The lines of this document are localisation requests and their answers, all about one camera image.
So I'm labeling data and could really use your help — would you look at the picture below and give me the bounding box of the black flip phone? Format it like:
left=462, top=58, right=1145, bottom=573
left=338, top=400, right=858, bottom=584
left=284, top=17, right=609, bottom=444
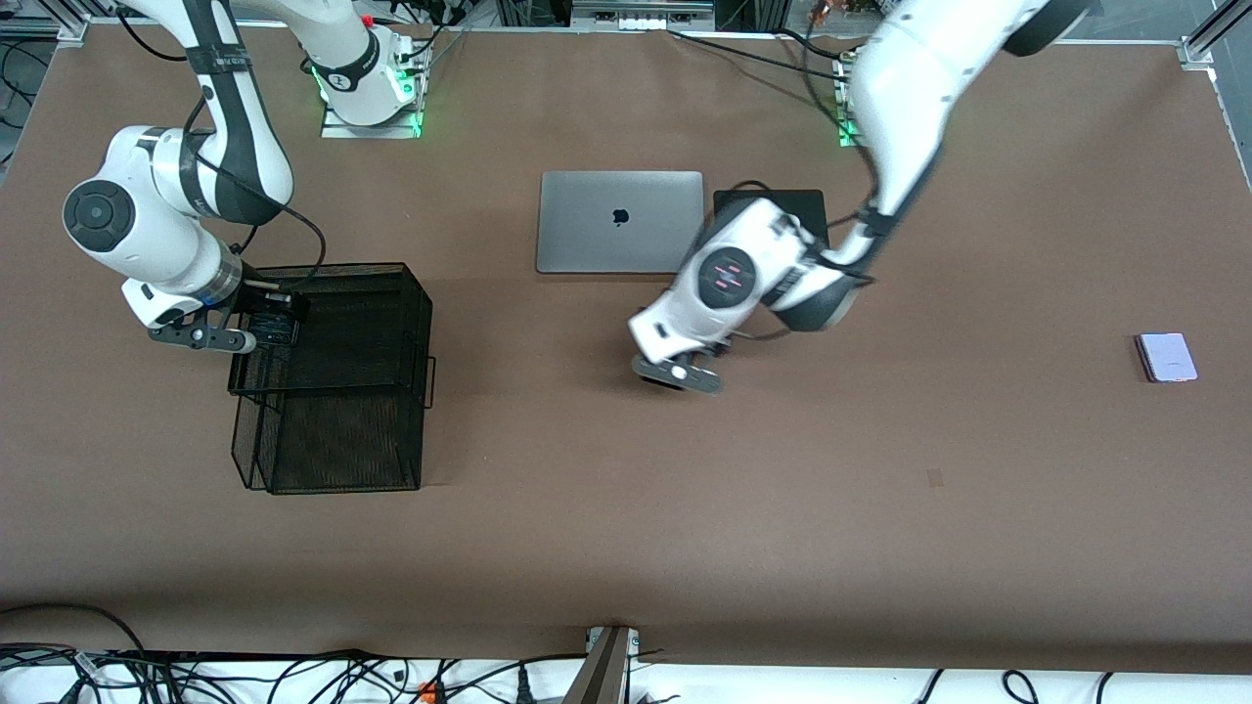
left=246, top=313, right=300, bottom=347

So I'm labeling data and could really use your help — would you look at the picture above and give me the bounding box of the lavender flip phone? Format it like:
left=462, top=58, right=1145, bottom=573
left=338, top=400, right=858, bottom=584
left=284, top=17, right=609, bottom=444
left=1135, top=332, right=1199, bottom=384

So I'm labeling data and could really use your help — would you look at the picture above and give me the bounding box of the black mesh desk organizer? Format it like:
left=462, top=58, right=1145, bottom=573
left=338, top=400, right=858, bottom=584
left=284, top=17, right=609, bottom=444
left=227, top=261, right=437, bottom=496

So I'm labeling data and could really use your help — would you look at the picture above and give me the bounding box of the silver closed laptop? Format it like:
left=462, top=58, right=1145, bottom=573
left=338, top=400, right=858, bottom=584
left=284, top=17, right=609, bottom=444
left=536, top=171, right=705, bottom=276

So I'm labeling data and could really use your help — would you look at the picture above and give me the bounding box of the white power strip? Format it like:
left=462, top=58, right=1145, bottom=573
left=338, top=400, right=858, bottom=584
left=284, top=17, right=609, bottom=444
left=570, top=0, right=717, bottom=32

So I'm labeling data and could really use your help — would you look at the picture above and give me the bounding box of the black mouse pad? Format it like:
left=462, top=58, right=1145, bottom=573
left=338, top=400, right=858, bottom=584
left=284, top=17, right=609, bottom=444
left=712, top=189, right=830, bottom=257

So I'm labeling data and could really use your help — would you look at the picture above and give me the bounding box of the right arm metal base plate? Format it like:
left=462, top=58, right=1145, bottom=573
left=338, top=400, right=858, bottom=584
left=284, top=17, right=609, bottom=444
left=321, top=98, right=424, bottom=140

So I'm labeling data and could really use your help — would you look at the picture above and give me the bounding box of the black looping floor cable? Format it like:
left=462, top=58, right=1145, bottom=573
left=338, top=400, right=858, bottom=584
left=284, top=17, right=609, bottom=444
left=0, top=602, right=150, bottom=658

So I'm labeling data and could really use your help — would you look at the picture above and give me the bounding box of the aluminium post bracket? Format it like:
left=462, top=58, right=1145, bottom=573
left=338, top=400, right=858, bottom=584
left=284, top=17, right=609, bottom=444
left=562, top=626, right=639, bottom=704

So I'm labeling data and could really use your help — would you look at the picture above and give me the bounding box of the black cable across table edge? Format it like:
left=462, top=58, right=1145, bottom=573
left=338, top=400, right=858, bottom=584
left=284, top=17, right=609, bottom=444
left=668, top=29, right=852, bottom=81

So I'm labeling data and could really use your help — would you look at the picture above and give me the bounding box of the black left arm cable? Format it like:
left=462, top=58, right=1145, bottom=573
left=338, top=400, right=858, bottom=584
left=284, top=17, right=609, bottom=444
left=729, top=39, right=881, bottom=343

